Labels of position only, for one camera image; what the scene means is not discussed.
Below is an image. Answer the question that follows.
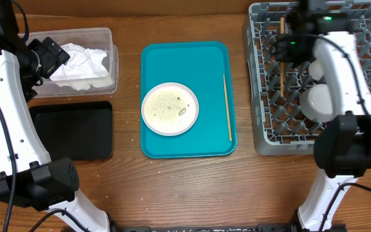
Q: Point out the clear plastic bin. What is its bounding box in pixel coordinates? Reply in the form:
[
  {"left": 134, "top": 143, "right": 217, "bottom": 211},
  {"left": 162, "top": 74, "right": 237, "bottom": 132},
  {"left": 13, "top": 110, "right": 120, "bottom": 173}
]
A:
[{"left": 29, "top": 28, "right": 119, "bottom": 98}]

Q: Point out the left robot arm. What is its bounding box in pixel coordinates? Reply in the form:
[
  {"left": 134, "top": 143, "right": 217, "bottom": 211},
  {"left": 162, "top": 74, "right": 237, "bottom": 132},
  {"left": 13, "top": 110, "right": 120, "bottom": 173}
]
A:
[{"left": 0, "top": 0, "right": 118, "bottom": 231}]

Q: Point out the wooden chopstick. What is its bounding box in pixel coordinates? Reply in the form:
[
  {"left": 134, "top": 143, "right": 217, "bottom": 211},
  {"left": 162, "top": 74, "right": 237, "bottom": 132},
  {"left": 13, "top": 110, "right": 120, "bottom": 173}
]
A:
[
  {"left": 280, "top": 17, "right": 285, "bottom": 97},
  {"left": 223, "top": 74, "right": 233, "bottom": 142}
]

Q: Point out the white cup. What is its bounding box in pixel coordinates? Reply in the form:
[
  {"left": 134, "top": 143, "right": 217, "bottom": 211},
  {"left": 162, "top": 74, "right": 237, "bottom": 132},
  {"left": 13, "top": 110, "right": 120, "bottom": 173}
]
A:
[{"left": 309, "top": 60, "right": 324, "bottom": 81}]

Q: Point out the large white plate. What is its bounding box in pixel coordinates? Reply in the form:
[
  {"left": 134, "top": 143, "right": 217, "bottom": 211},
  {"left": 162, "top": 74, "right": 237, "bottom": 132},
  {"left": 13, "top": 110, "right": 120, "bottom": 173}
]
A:
[{"left": 141, "top": 82, "right": 200, "bottom": 137}]

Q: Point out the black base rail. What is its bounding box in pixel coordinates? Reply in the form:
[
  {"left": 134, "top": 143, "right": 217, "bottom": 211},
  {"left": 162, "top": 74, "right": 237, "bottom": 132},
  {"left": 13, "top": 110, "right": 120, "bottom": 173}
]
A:
[{"left": 108, "top": 224, "right": 347, "bottom": 232}]

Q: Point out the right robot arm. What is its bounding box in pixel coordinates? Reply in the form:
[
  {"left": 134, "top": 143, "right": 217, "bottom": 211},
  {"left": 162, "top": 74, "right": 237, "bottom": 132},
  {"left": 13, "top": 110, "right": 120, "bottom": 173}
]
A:
[{"left": 274, "top": 1, "right": 371, "bottom": 231}]

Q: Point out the black plastic tray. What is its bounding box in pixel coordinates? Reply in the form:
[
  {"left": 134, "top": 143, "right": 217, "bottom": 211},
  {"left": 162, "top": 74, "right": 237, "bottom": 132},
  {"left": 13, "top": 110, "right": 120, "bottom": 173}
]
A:
[{"left": 29, "top": 101, "right": 113, "bottom": 161}]

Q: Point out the white napkin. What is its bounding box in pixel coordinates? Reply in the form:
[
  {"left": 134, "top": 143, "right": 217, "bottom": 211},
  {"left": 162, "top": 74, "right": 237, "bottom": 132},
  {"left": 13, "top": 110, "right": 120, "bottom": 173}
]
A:
[{"left": 50, "top": 43, "right": 113, "bottom": 91}]

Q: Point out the grey-blue bowl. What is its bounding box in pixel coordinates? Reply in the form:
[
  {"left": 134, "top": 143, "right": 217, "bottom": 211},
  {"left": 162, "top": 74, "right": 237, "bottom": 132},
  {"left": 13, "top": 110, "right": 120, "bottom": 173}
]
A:
[{"left": 300, "top": 84, "right": 336, "bottom": 122}]

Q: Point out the grey dishwasher rack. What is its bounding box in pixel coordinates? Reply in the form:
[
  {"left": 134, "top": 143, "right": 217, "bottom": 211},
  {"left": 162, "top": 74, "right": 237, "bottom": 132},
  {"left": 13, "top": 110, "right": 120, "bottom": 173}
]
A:
[{"left": 243, "top": 1, "right": 371, "bottom": 155}]

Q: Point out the teal serving tray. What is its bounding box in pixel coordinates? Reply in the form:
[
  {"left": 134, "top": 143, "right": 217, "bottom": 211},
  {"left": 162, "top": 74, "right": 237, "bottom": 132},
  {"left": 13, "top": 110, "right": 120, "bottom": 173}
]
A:
[{"left": 140, "top": 41, "right": 238, "bottom": 159}]

